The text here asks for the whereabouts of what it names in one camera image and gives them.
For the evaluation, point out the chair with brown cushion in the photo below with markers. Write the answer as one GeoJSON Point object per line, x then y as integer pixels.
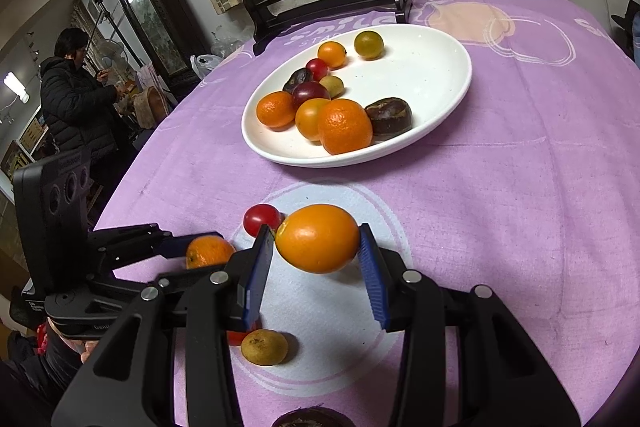
{"type": "Point", "coordinates": [150, 107]}

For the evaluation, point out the dark purple passion fruit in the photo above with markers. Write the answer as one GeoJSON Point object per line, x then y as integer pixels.
{"type": "Point", "coordinates": [297, 79]}

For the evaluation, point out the dark brown water chestnut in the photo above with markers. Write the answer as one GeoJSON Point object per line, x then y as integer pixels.
{"type": "Point", "coordinates": [312, 419]}
{"type": "Point", "coordinates": [389, 118]}

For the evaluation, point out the yellow-green kumquat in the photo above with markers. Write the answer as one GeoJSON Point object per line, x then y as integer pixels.
{"type": "Point", "coordinates": [369, 45]}

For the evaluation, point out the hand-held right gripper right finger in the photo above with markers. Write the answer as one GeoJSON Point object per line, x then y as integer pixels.
{"type": "Point", "coordinates": [374, 282]}

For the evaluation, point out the red cherry tomato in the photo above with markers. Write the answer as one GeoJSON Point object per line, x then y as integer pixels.
{"type": "Point", "coordinates": [260, 217]}
{"type": "Point", "coordinates": [234, 338]}
{"type": "Point", "coordinates": [316, 68]}

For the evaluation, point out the white plastic bag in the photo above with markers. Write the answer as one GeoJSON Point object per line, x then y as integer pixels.
{"type": "Point", "coordinates": [207, 66]}

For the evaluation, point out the dark coat stand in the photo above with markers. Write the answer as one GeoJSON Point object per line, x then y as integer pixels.
{"type": "Point", "coordinates": [107, 14]}

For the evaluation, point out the dark wooden cabinet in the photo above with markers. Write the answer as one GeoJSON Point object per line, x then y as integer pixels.
{"type": "Point", "coordinates": [165, 7]}

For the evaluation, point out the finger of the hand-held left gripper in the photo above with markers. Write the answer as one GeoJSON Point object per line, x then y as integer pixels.
{"type": "Point", "coordinates": [175, 279]}
{"type": "Point", "coordinates": [130, 247]}

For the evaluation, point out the purple printed tablecloth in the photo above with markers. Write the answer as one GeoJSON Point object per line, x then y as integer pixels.
{"type": "Point", "coordinates": [500, 207]}

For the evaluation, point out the standing fan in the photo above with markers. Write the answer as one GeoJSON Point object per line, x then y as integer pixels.
{"type": "Point", "coordinates": [111, 56]}

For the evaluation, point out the person's left hand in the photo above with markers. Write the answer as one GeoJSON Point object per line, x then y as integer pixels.
{"type": "Point", "coordinates": [89, 351]}

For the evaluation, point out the dark red plum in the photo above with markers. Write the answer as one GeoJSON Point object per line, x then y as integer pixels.
{"type": "Point", "coordinates": [310, 93]}

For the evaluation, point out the tan longan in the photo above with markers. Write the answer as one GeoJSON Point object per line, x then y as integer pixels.
{"type": "Point", "coordinates": [264, 346]}
{"type": "Point", "coordinates": [332, 86]}

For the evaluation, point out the large orange mandarin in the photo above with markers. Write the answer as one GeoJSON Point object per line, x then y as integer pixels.
{"type": "Point", "coordinates": [346, 126]}

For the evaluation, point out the white oval plate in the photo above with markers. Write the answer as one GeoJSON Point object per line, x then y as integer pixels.
{"type": "Point", "coordinates": [425, 72]}

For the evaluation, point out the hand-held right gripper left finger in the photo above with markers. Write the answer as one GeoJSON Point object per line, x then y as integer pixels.
{"type": "Point", "coordinates": [257, 277]}

